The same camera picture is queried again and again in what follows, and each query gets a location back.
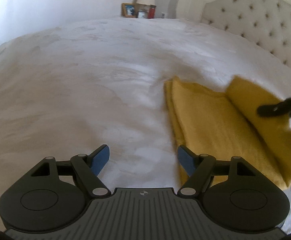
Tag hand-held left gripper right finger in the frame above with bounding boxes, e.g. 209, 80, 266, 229
177, 145, 257, 198

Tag wooden picture frame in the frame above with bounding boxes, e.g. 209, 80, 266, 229
121, 3, 137, 18

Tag yellow towel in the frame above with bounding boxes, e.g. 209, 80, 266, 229
163, 75, 291, 190

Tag white bedspread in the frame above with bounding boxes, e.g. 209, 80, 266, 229
0, 16, 291, 235

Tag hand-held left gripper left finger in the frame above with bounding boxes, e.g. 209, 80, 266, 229
30, 144, 112, 198

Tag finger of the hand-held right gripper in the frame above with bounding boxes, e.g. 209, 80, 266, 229
257, 96, 291, 118

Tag tufted cream headboard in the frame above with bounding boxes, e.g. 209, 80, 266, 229
175, 0, 291, 80

